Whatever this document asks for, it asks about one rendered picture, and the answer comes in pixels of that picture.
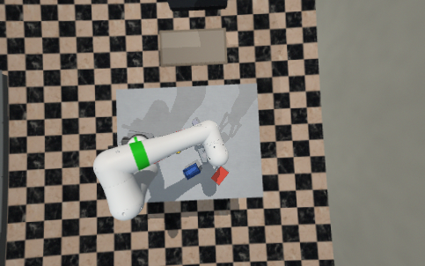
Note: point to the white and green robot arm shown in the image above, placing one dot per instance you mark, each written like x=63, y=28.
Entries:
x=115, y=167

